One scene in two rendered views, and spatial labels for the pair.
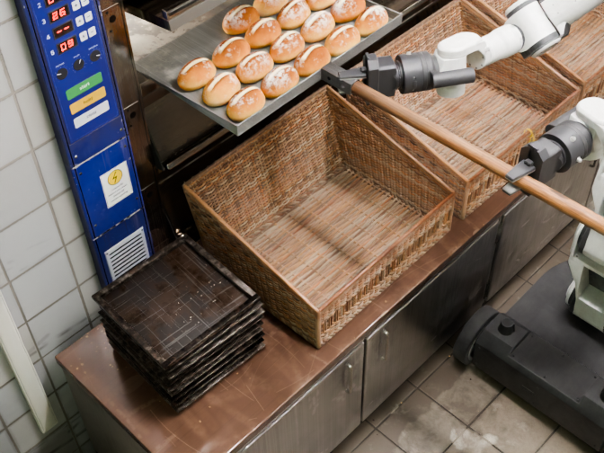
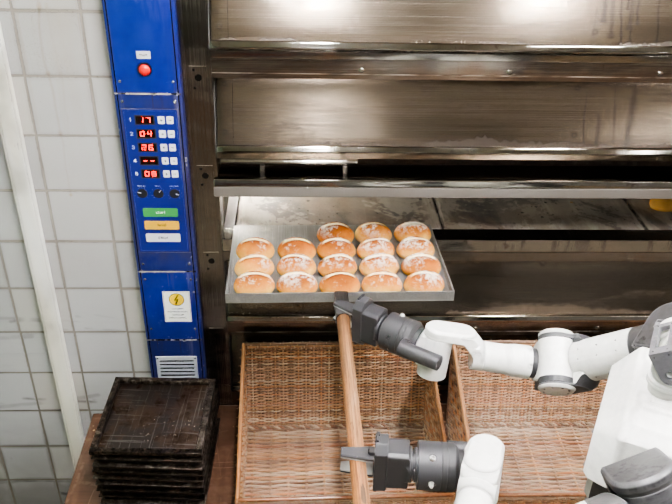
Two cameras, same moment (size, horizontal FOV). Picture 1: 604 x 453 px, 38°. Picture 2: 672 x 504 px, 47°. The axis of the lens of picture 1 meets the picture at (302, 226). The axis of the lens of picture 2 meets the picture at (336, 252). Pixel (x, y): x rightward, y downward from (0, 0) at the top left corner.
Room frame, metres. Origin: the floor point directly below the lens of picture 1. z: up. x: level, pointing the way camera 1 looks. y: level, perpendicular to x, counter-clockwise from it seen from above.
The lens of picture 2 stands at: (0.46, -1.05, 2.27)
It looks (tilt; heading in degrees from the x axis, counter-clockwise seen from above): 32 degrees down; 41
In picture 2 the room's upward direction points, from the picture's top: 2 degrees clockwise
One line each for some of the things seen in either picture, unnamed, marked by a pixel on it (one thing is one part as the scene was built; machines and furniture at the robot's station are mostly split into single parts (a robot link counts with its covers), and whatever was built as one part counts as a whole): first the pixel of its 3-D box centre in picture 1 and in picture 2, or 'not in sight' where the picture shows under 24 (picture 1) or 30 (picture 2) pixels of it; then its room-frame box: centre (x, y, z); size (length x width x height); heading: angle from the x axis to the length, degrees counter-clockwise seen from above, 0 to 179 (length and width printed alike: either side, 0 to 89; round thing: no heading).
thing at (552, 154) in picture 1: (548, 158); (406, 465); (1.30, -0.50, 1.19); 0.12 x 0.10 x 0.13; 128
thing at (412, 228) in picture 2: not in sight; (412, 231); (1.95, -0.02, 1.21); 0.10 x 0.07 x 0.06; 131
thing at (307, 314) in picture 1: (323, 208); (340, 433); (1.63, -0.06, 0.72); 0.56 x 0.49 x 0.28; 135
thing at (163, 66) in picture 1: (269, 39); (336, 256); (1.73, 0.06, 1.19); 0.55 x 0.36 x 0.03; 135
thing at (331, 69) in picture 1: (340, 78); (341, 307); (1.58, -0.10, 1.19); 0.09 x 0.04 x 0.03; 45
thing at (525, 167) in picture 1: (519, 170); (357, 451); (1.25, -0.43, 1.21); 0.06 x 0.03 x 0.02; 128
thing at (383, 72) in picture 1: (391, 75); (381, 326); (1.58, -0.21, 1.19); 0.12 x 0.10 x 0.13; 100
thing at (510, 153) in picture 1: (461, 102); (557, 431); (2.06, -0.49, 0.72); 0.56 x 0.49 x 0.28; 134
